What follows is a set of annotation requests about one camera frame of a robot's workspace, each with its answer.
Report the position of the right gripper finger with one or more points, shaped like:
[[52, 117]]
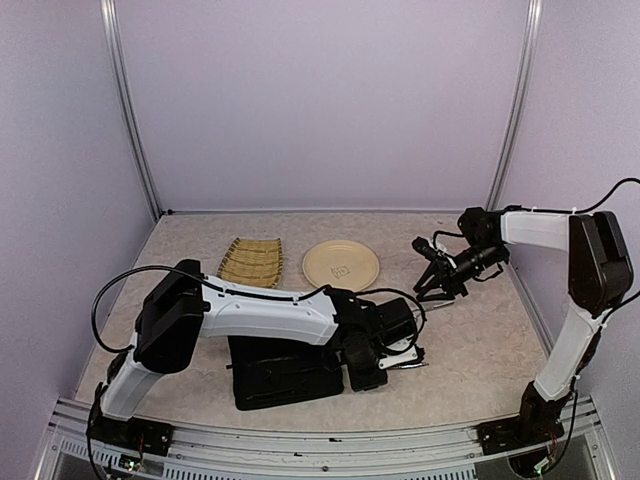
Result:
[[429, 280], [434, 293]]

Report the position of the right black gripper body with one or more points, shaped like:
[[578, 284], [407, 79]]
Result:
[[454, 278]]

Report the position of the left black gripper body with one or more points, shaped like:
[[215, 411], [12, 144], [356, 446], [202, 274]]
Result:
[[359, 377]]

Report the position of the thinning silver scissors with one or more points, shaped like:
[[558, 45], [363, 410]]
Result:
[[434, 305]]

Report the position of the black zip tool case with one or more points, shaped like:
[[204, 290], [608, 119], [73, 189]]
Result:
[[276, 372]]

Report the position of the straight silver scissors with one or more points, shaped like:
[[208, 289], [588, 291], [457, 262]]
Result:
[[408, 366]]

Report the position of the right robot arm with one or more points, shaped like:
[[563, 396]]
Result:
[[600, 274]]

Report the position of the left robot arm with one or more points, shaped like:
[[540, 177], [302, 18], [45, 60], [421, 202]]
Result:
[[188, 305]]

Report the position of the cream round plate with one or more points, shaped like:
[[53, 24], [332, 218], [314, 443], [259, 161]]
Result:
[[342, 264]]

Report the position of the woven bamboo tray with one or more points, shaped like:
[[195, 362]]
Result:
[[257, 263]]

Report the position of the right aluminium frame post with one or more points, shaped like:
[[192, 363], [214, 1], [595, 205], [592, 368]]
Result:
[[524, 71]]

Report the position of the aluminium frame post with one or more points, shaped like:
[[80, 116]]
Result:
[[524, 71], [116, 51]]

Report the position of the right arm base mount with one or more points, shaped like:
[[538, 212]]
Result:
[[508, 434]]

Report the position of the aluminium front rail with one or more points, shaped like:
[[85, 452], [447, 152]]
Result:
[[205, 452]]

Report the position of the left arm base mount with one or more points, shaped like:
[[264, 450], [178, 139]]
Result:
[[135, 434]]

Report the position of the left aluminium frame post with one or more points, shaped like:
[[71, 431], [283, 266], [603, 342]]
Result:
[[116, 51]]

